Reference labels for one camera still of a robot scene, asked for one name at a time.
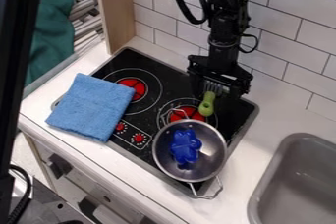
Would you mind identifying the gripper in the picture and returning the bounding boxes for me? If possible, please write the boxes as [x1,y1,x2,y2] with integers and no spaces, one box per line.
[185,54,255,101]

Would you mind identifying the blue cloth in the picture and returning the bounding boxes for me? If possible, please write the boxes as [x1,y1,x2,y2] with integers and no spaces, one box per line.
[44,72,137,143]

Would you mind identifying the green toy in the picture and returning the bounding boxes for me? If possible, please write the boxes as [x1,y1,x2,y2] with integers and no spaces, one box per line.
[196,90,218,118]

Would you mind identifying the toy stove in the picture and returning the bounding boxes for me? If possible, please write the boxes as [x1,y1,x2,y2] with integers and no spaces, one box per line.
[49,46,261,200]

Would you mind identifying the blue toy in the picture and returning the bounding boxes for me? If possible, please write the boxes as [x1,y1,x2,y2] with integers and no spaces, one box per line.
[168,128,204,170]

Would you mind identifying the silver pot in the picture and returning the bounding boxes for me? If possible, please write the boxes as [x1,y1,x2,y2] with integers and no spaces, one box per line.
[150,104,230,200]

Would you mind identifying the wooden side panel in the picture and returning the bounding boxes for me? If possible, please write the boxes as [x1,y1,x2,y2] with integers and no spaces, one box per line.
[91,0,137,55]

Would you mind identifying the toy sink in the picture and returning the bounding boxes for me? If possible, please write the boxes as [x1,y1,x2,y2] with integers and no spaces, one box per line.
[245,132,336,224]

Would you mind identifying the green fabric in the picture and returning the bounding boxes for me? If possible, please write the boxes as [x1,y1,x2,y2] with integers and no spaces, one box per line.
[24,0,77,86]

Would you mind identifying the black post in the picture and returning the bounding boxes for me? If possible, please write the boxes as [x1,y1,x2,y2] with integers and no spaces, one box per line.
[0,0,46,224]

